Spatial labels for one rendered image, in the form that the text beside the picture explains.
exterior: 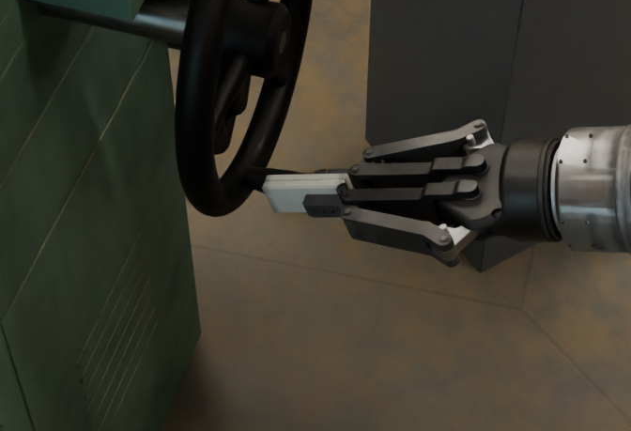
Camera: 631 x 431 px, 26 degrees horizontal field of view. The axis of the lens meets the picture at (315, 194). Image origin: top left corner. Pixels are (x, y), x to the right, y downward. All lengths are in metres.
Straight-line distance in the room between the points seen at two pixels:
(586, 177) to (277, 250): 1.05
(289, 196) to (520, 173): 0.20
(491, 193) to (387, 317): 0.91
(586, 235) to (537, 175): 0.05
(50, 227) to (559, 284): 0.90
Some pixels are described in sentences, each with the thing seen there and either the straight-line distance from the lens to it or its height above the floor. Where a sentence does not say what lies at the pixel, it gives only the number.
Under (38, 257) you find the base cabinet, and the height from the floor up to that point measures 0.59.
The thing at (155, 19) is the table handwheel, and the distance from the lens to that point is 1.08.
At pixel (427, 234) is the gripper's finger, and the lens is 0.98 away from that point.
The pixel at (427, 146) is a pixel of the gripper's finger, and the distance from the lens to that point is 1.05.
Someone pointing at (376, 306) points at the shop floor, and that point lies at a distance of 1.90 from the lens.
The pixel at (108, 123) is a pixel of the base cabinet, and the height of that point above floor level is 0.59.
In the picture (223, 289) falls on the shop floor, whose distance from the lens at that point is 1.92.
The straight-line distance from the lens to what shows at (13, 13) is 1.09.
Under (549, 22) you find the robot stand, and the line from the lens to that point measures 1.62.
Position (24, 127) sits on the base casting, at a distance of 1.15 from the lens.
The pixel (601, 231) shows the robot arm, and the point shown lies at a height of 0.82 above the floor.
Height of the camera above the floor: 1.56
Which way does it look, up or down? 51 degrees down
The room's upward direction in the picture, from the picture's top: straight up
